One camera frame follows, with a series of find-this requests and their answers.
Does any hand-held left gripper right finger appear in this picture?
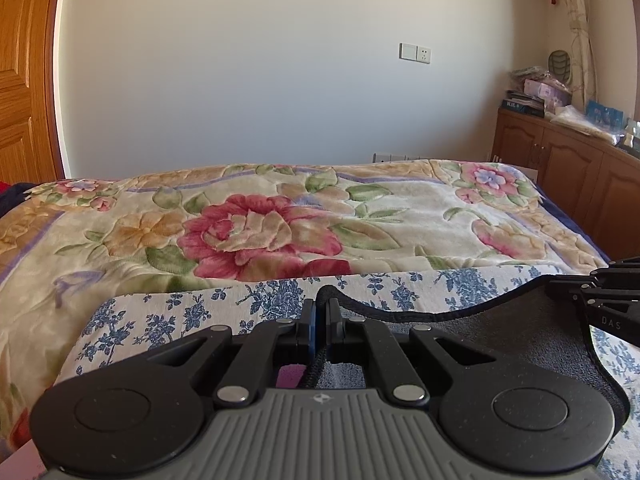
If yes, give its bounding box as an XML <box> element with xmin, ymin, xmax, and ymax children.
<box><xmin>318</xmin><ymin>285</ymin><xmax>497</xmax><ymax>406</ymax></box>

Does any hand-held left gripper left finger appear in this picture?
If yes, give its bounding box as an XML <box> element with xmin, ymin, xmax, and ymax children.
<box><xmin>146</xmin><ymin>300</ymin><xmax>318</xmax><ymax>407</ymax></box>

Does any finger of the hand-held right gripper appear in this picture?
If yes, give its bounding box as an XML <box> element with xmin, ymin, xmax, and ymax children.
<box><xmin>589</xmin><ymin>256</ymin><xmax>640</xmax><ymax>281</ymax></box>
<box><xmin>546</xmin><ymin>277</ymin><xmax>640</xmax><ymax>311</ymax></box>

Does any dark grey towel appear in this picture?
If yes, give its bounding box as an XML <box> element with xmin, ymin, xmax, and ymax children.
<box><xmin>299</xmin><ymin>272</ymin><xmax>631</xmax><ymax>433</ymax></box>

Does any pink cloth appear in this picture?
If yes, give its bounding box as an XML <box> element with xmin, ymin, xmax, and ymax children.
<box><xmin>276</xmin><ymin>364</ymin><xmax>307</xmax><ymax>392</ymax></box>

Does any dark blue mattress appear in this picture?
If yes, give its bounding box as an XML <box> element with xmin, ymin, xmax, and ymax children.
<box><xmin>533</xmin><ymin>180</ymin><xmax>613</xmax><ymax>264</ymax></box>

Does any wooden cabinet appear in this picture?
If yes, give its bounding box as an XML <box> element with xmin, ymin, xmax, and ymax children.
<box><xmin>492</xmin><ymin>107</ymin><xmax>640</xmax><ymax>267</ymax></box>

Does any floral plush blanket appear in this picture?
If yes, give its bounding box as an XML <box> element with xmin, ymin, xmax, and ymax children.
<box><xmin>0</xmin><ymin>159</ymin><xmax>612</xmax><ymax>453</ymax></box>

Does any clear plastic bag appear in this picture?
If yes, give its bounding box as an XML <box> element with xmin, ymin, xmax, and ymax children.
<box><xmin>549</xmin><ymin>105</ymin><xmax>618</xmax><ymax>139</ymax></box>

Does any light blue box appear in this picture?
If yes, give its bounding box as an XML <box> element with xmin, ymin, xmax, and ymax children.
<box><xmin>584</xmin><ymin>99</ymin><xmax>627</xmax><ymax>132</ymax></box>

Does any dark blue book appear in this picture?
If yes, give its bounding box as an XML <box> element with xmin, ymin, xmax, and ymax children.
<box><xmin>502</xmin><ymin>90</ymin><xmax>546</xmax><ymax>117</ymax></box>

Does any pink box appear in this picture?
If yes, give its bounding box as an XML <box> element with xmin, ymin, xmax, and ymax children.
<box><xmin>522</xmin><ymin>77</ymin><xmax>572</xmax><ymax>108</ymax></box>

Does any grey ribbed fan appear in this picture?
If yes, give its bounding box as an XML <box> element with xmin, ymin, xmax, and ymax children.
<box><xmin>547</xmin><ymin>49</ymin><xmax>577</xmax><ymax>87</ymax></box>

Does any patterned beige curtain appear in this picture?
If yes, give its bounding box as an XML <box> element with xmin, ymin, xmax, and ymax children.
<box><xmin>554</xmin><ymin>0</ymin><xmax>597</xmax><ymax>111</ymax></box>

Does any wooden door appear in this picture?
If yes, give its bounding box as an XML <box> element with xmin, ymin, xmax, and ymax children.
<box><xmin>0</xmin><ymin>0</ymin><xmax>68</xmax><ymax>186</ymax></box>

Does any white wall switch socket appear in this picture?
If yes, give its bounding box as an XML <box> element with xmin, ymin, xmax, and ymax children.
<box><xmin>398</xmin><ymin>42</ymin><xmax>432</xmax><ymax>65</ymax></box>

